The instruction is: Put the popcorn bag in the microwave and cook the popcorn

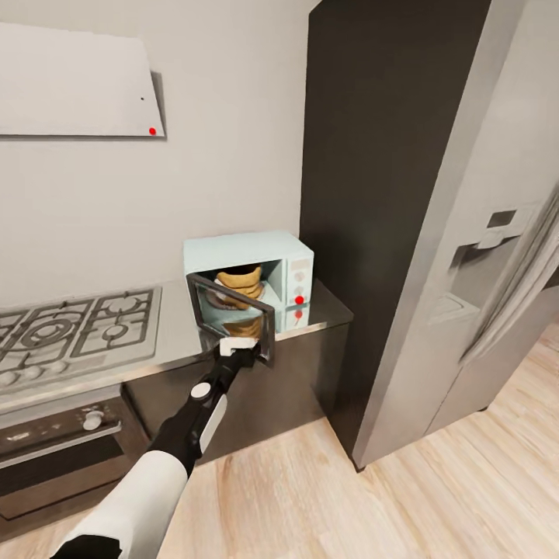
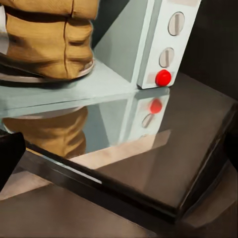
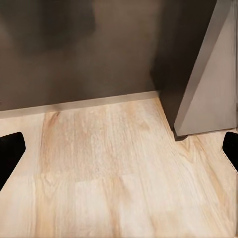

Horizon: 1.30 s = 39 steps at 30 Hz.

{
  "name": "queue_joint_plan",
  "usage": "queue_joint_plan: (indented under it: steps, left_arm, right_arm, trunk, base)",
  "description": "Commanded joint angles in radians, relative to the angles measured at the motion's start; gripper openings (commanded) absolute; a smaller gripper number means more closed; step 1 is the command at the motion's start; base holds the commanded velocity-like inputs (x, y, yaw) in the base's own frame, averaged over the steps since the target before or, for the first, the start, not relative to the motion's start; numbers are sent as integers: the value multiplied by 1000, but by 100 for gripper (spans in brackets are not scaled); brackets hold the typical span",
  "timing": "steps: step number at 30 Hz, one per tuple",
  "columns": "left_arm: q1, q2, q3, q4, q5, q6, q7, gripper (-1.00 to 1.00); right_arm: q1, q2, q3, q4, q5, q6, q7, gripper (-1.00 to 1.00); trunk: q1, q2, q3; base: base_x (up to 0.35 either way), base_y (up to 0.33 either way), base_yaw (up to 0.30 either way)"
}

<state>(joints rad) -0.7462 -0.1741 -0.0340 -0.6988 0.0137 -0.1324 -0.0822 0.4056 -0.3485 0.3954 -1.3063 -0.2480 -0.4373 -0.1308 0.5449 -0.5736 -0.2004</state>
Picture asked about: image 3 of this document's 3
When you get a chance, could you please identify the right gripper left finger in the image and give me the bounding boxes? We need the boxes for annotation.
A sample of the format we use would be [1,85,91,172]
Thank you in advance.
[0,131,26,191]

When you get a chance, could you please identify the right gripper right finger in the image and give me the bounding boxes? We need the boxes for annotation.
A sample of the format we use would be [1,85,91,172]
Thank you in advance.
[222,131,238,172]

